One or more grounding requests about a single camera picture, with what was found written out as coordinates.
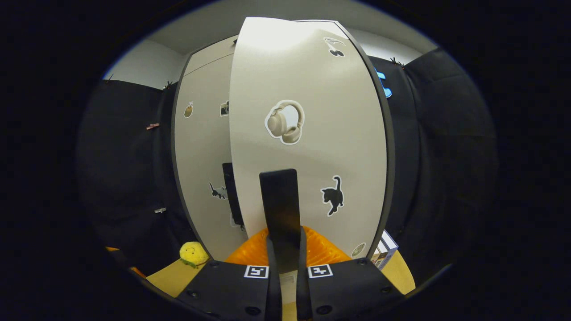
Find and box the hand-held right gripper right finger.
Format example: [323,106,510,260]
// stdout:
[297,226,404,321]

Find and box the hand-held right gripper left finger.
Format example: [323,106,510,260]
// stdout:
[176,227,282,321]

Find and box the black door handle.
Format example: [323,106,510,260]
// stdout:
[222,163,244,226]
[259,169,302,273]

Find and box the white cabinet door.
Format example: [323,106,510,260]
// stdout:
[174,53,248,261]
[228,17,395,261]

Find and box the white double-door shoe cabinet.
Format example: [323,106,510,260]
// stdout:
[171,35,250,263]

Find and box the yellow plush toy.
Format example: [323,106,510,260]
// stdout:
[179,241,209,269]

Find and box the small white cardboard box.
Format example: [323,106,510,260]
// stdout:
[370,230,399,271]

